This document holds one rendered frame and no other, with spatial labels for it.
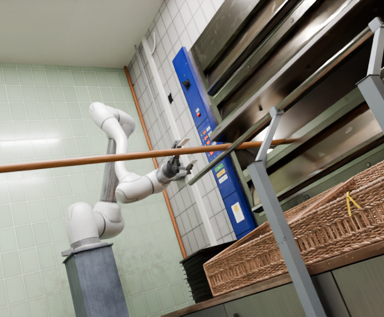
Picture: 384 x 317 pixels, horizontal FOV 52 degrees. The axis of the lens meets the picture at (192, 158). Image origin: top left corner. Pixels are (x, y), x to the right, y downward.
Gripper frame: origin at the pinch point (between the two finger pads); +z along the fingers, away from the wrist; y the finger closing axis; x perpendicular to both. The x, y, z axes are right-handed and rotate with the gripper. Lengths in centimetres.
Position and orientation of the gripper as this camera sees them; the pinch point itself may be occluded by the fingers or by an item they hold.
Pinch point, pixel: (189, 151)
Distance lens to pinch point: 172.4
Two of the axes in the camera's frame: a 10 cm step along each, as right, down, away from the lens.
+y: 3.1, 8.9, -3.3
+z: 4.7, -4.4, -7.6
